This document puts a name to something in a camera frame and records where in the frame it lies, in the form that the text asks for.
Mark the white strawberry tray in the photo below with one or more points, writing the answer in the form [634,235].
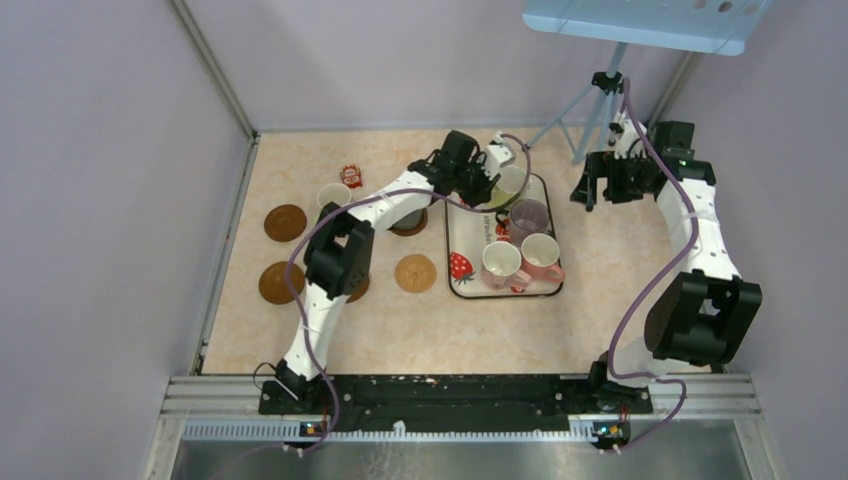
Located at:
[468,234]

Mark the aluminium frame rail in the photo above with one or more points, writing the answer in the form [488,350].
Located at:
[703,426]

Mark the light blue panel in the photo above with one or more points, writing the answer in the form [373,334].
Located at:
[719,27]

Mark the woven rattan coaster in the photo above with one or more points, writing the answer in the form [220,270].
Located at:
[415,273]

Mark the red snack packet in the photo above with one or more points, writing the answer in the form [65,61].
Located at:
[351,176]

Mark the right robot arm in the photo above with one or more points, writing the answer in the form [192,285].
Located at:
[698,309]

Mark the light blue tripod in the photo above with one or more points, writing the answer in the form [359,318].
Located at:
[604,88]

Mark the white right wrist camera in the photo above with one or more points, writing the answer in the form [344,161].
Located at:
[622,138]

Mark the yellow-green mug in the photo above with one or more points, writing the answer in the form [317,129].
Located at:
[508,190]

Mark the purple mug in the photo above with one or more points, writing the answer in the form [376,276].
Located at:
[522,219]

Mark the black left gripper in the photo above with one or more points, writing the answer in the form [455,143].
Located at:
[487,181]

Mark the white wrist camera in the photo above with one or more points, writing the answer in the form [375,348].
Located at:
[498,155]
[622,138]

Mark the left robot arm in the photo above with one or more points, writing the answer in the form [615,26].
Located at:
[337,252]

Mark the dark green mug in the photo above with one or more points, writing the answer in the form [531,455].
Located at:
[410,221]

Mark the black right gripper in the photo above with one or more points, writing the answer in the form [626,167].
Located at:
[602,165]

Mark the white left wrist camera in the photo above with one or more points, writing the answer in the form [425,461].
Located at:
[498,155]

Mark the dark brown wooden coaster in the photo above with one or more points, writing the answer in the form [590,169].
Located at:
[414,232]

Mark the light green mug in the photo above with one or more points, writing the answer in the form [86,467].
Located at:
[337,193]

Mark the brown wooden round coaster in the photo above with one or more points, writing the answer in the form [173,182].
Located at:
[285,223]

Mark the pale pink mug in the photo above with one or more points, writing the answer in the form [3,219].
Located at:
[502,262]

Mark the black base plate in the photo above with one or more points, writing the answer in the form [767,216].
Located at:
[520,403]

